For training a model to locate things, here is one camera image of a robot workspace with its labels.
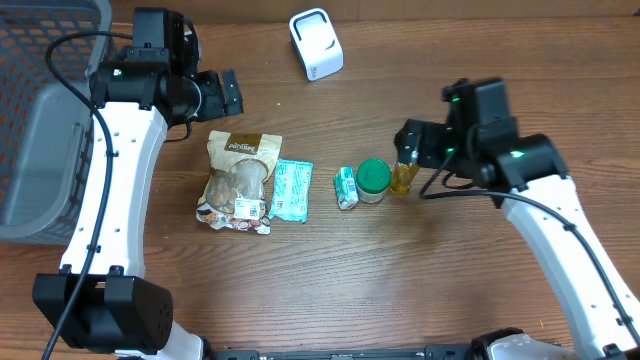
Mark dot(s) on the teal white tissue pack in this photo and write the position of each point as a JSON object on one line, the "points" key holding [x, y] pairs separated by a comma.
{"points": [[346, 189]]}

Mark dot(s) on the green white can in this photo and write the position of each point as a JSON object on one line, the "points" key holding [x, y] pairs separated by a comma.
{"points": [[373, 179]]}

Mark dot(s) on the yellow drink bottle grey cap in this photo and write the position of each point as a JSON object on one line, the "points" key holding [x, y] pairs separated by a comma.
{"points": [[402, 177]]}

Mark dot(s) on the white barcode scanner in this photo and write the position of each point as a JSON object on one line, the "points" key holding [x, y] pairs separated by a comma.
{"points": [[316, 43]]}

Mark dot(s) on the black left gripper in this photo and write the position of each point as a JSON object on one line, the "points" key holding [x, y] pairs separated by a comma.
{"points": [[211, 107]]}

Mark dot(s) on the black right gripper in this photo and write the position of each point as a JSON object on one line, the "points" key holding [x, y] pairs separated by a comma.
{"points": [[430, 138]]}

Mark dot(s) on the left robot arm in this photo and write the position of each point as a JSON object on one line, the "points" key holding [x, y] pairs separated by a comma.
{"points": [[99, 299]]}

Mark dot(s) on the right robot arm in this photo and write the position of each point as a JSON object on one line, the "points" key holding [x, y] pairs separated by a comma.
{"points": [[528, 180]]}

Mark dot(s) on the brown white snack bag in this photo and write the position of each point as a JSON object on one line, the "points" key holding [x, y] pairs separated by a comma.
{"points": [[240, 165]]}

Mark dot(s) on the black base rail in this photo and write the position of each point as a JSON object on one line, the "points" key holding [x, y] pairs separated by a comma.
{"points": [[429, 352]]}

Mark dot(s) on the mint green tissue pack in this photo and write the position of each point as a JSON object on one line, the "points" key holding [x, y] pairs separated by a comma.
{"points": [[290, 200]]}

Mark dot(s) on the dark grey plastic basket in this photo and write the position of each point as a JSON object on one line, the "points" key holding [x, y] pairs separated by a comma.
{"points": [[46, 131]]}

